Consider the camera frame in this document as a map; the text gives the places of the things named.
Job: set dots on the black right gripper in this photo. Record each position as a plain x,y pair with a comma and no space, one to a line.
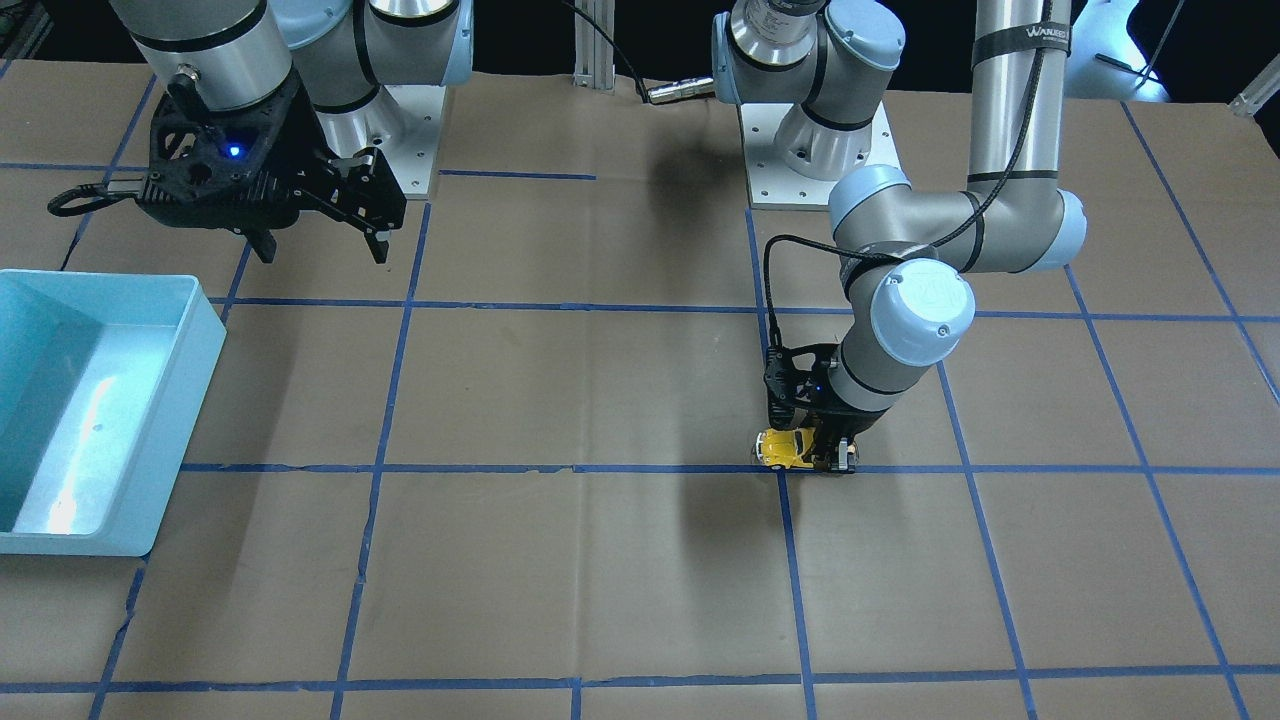
302,152

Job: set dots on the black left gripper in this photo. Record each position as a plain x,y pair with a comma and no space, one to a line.
838,423

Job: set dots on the yellow beetle toy car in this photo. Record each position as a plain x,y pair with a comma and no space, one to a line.
795,449

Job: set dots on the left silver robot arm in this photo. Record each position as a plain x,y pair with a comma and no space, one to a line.
904,253

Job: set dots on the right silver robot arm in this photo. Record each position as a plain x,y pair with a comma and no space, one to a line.
239,51

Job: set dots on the light blue plastic bin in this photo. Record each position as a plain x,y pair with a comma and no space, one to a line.
103,376

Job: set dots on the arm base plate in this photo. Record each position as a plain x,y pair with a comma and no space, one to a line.
793,165
415,140

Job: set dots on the aluminium frame post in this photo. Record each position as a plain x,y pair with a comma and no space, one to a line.
594,56

